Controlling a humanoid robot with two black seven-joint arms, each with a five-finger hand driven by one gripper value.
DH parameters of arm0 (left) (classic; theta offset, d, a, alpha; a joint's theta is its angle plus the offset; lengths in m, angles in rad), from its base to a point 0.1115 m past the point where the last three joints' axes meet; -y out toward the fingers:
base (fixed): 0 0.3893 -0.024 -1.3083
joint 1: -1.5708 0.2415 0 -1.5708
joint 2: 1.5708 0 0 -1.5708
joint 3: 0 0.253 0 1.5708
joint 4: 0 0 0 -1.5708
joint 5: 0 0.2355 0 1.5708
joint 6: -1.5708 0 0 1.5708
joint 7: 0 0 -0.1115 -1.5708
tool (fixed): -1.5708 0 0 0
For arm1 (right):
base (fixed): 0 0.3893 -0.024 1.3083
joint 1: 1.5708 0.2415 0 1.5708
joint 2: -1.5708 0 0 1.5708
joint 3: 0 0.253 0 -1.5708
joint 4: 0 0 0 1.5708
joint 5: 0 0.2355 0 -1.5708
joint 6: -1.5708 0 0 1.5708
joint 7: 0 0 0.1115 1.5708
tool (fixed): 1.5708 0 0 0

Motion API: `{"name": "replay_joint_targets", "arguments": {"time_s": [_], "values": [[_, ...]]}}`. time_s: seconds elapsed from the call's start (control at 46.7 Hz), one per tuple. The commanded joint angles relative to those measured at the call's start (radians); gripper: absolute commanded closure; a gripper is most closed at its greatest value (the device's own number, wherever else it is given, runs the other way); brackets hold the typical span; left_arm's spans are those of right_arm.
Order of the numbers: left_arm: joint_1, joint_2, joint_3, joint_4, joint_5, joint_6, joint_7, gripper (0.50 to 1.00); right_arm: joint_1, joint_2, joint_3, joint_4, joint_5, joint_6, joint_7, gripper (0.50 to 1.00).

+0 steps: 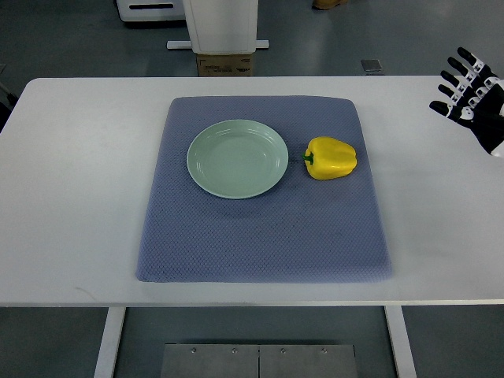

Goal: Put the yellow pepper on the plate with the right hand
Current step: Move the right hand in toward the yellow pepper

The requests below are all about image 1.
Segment small grey floor plate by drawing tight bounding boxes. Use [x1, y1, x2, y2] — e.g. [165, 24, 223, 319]
[361, 59, 383, 72]

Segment yellow bell pepper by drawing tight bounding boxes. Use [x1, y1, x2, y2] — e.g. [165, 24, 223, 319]
[302, 136, 358, 180]

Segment right white table leg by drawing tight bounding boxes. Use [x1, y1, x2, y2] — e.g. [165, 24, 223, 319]
[384, 306, 417, 378]

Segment grey metal floor plate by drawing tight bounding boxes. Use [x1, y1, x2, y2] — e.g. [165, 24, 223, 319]
[161, 344, 358, 377]

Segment left white table leg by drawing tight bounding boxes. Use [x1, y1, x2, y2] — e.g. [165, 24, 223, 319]
[93, 307, 126, 378]

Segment brown shoe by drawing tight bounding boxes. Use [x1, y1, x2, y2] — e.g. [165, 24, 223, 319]
[312, 0, 347, 10]

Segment white pedestal column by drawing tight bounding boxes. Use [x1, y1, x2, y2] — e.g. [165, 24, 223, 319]
[166, 0, 269, 55]

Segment blue textured mat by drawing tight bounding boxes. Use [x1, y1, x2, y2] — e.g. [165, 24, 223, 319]
[136, 96, 392, 283]

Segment white table leg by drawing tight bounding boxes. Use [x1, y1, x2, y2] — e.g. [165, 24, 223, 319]
[384, 306, 417, 378]
[93, 307, 126, 378]

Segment cardboard box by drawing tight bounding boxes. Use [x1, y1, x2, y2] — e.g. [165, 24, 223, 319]
[196, 54, 254, 77]

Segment dark object at left edge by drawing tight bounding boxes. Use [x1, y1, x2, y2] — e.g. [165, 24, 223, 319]
[0, 83, 19, 130]

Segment white cabinet with slot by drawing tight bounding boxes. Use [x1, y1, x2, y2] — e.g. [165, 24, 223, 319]
[114, 0, 185, 24]

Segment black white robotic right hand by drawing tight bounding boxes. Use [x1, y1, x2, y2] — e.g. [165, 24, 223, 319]
[429, 46, 503, 158]

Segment light green plate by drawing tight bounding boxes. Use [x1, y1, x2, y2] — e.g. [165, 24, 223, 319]
[187, 120, 289, 199]

